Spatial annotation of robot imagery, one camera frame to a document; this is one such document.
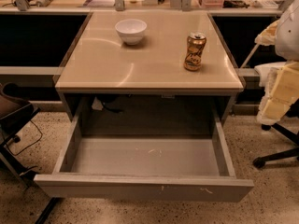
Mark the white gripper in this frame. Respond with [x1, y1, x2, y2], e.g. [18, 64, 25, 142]
[254, 21, 299, 125]

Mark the grey top drawer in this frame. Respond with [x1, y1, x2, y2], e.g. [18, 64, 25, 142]
[35, 96, 253, 202]

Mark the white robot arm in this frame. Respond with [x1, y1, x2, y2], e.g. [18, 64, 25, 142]
[255, 0, 299, 125]

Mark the beige top drawer cabinet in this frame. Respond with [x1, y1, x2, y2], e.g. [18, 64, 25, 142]
[55, 10, 244, 117]

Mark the white stick with black tip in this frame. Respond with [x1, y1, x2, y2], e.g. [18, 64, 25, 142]
[240, 44, 260, 68]

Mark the black office chair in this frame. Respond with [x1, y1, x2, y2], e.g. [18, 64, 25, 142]
[252, 61, 299, 170]

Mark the crushed gold soda can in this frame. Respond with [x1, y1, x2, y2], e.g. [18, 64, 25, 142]
[184, 32, 206, 71]

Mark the white ceramic bowl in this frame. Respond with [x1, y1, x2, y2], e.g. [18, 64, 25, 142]
[115, 19, 147, 45]

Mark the black stand left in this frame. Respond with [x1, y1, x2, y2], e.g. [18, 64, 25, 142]
[0, 81, 64, 224]

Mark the black cable on floor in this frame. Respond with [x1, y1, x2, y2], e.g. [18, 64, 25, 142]
[6, 119, 44, 157]

